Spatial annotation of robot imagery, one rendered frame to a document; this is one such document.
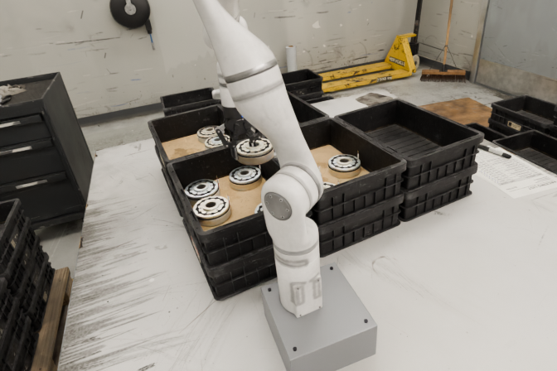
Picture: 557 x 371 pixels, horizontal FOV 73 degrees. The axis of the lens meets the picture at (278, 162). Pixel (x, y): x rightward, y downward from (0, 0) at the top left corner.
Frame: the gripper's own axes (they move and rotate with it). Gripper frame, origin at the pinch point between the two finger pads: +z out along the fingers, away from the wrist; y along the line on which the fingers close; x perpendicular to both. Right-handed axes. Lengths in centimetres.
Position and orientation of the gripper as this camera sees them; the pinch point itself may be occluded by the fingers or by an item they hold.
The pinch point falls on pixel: (244, 151)
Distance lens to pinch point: 103.4
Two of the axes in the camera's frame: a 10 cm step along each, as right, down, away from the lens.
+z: 0.9, 8.7, 4.9
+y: 9.2, -2.6, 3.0
